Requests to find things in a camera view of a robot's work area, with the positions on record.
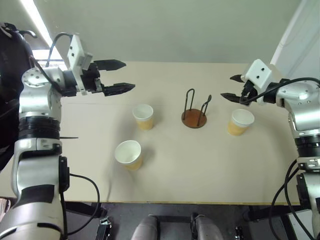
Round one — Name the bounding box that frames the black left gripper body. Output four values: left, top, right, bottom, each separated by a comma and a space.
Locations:
81, 62, 106, 97

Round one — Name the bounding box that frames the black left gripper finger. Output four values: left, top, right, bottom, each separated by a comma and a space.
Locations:
102, 82, 136, 97
93, 59, 127, 72

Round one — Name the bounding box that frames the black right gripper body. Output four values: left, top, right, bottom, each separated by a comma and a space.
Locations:
240, 79, 259, 104

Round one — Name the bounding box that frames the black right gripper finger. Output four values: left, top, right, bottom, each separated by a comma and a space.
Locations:
229, 74, 248, 84
220, 92, 245, 105

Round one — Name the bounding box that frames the yellow white paper cup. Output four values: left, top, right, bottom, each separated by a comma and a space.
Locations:
132, 103, 155, 131
114, 140, 144, 172
227, 108, 256, 137

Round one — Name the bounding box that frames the white panel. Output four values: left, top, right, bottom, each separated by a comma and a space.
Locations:
269, 0, 320, 81

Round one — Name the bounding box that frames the bright light strip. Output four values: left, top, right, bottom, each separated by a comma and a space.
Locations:
19, 0, 65, 62

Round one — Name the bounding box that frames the person in black clothes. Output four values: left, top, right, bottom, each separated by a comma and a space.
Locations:
0, 22, 38, 172

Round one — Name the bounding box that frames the silver rounded right robot leg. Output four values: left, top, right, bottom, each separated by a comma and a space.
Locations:
190, 212, 224, 240

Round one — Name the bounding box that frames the silver rounded robot leg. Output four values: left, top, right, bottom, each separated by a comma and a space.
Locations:
190, 212, 224, 240
130, 214, 159, 240

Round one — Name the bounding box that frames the silver rounded left robot leg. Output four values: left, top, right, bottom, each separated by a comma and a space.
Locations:
130, 214, 159, 240

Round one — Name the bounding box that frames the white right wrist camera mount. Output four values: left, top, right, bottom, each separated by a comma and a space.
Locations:
243, 58, 282, 105

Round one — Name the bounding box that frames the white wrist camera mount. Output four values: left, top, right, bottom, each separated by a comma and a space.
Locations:
243, 58, 282, 105
66, 34, 95, 96

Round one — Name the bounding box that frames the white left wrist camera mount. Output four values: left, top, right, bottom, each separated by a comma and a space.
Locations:
66, 34, 95, 96

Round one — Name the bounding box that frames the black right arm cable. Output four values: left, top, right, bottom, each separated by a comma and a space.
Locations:
238, 77, 320, 106
271, 159, 316, 240

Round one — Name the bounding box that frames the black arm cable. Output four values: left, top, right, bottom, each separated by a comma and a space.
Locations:
29, 31, 74, 93
271, 159, 316, 240
59, 172, 101, 236
238, 77, 320, 106

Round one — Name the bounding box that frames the brown wire cup holder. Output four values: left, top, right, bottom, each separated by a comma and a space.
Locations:
181, 88, 213, 129

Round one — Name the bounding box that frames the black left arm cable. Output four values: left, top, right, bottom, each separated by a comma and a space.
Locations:
59, 172, 101, 236
29, 31, 74, 93

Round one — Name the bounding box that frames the black table frame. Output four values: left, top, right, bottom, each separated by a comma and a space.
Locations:
63, 201, 301, 224

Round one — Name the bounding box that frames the black metal bracket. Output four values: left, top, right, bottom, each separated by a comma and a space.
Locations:
95, 215, 112, 240

